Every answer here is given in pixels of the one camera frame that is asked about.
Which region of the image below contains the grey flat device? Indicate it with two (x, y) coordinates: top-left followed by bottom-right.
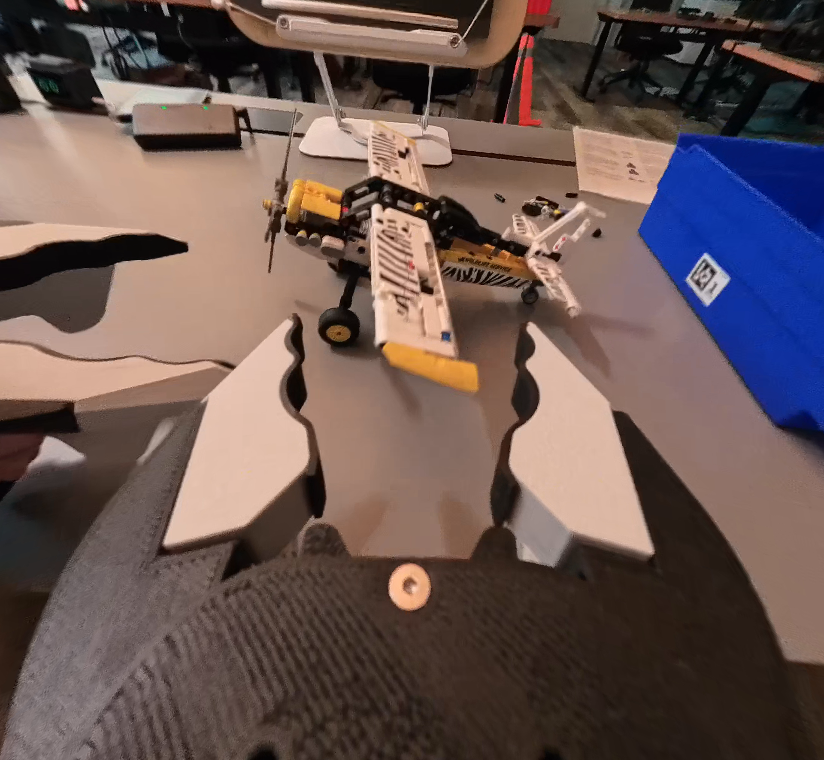
(103, 85), (215, 122)

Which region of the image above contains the black portable power station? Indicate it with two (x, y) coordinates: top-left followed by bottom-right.
(27, 60), (105, 108)

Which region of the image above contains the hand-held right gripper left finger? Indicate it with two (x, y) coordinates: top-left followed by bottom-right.
(162, 314), (327, 553)

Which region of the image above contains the black slim device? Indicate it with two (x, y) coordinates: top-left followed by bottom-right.
(246, 105), (305, 137)

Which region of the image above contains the blue plastic bin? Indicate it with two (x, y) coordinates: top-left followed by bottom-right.
(636, 132), (824, 434)

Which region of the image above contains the cluster of small lego pieces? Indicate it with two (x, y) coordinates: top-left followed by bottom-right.
(492, 191), (604, 239)

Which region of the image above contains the printed paper sheet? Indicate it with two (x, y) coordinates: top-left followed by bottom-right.
(570, 124), (678, 207)

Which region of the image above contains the orange traffic cone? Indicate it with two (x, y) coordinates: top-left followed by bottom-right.
(501, 31), (543, 128)

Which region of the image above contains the yellow white lego airplane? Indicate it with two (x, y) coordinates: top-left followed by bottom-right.
(261, 108), (609, 395)

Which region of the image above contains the wooden office desk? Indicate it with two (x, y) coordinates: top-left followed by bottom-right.
(595, 8), (824, 137)

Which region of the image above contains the black office chair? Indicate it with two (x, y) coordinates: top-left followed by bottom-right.
(605, 0), (685, 100)

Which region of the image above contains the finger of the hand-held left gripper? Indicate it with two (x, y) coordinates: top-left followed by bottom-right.
(0, 223), (189, 292)
(0, 341), (236, 436)

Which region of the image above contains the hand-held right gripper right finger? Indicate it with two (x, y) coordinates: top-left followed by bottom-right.
(491, 322), (656, 566)

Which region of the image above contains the black flat power box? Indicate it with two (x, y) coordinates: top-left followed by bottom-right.
(130, 102), (243, 152)

